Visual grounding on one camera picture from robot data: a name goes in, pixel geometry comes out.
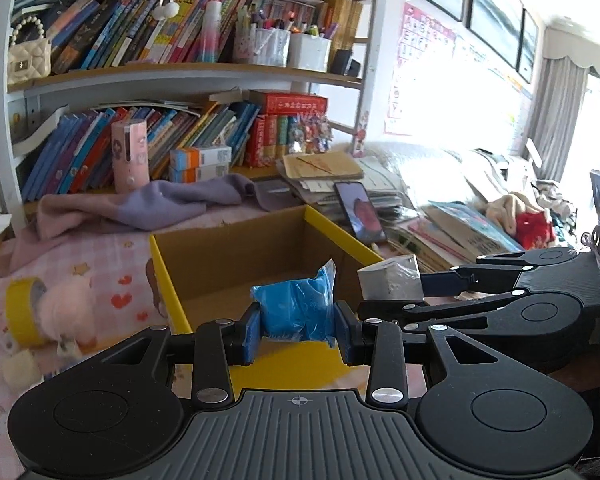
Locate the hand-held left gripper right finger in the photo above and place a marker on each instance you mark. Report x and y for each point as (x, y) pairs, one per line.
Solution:
(341, 331)

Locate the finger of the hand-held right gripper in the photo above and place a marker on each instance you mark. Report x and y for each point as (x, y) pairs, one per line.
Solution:
(472, 280)
(430, 307)

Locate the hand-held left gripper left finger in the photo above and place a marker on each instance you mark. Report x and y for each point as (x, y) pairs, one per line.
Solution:
(252, 332)

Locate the blue plastic packet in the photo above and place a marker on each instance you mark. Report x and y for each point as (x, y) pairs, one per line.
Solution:
(292, 305)

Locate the small white carton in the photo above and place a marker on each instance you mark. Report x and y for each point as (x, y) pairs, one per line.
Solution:
(387, 280)

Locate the yellow cardboard box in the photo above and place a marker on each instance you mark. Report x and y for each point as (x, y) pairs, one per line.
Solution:
(205, 260)

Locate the pink plush toy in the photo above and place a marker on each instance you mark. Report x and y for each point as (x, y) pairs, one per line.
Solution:
(70, 310)

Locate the yellow tape roll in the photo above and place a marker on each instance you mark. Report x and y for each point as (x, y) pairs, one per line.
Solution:
(22, 312)

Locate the pile of books and papers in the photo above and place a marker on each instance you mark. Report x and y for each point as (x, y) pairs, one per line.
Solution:
(430, 240)

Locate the red cloth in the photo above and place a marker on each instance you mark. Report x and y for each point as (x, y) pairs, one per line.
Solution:
(535, 230)

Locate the beige soft cloth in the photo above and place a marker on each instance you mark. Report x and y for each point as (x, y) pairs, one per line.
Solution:
(510, 207)

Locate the pile of clothes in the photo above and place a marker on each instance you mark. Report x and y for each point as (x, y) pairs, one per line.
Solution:
(555, 205)

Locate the black smartphone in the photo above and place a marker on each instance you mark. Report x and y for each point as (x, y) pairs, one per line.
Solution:
(360, 212)

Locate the brown envelope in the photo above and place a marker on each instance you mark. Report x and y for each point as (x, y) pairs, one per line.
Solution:
(322, 165)

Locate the purple and pink cloth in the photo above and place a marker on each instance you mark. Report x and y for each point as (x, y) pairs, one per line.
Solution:
(130, 205)

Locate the grey curtain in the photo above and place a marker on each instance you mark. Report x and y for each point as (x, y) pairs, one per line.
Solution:
(562, 120)

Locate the small white flat piece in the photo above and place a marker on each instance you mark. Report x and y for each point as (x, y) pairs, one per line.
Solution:
(66, 349)

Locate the standing red books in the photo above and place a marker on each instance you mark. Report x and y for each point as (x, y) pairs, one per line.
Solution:
(267, 140)

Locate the colourful sticker packet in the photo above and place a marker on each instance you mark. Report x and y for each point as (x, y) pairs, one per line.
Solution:
(307, 135)

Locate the pink cylindrical bottle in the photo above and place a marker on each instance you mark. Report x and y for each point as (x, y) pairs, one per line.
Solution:
(129, 155)

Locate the thick red book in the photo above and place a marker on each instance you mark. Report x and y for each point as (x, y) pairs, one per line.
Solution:
(292, 102)

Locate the white fluffy ball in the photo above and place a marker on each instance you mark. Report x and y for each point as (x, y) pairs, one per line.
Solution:
(17, 370)

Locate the row of colourful thin books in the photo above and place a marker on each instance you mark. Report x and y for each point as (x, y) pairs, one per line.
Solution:
(80, 155)

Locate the small black box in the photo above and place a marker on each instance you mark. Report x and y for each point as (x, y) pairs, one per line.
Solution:
(344, 61)

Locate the white pen holder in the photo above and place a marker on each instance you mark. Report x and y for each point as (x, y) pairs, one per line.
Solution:
(307, 52)

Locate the floral pen holder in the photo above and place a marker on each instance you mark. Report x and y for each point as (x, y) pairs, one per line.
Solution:
(247, 45)

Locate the clear pen holder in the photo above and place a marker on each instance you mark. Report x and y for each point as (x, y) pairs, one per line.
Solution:
(272, 45)

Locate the pastel striped bottle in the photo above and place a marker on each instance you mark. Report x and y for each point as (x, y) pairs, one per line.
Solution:
(211, 32)

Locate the white bookshelf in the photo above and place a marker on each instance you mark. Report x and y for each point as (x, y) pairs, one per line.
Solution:
(10, 125)

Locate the row of slanted books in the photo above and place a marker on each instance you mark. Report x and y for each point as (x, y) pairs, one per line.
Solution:
(130, 25)

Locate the white quilted handbag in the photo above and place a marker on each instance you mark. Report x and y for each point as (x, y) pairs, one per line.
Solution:
(28, 57)

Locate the pink wall poster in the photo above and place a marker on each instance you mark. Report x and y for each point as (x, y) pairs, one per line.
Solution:
(420, 70)

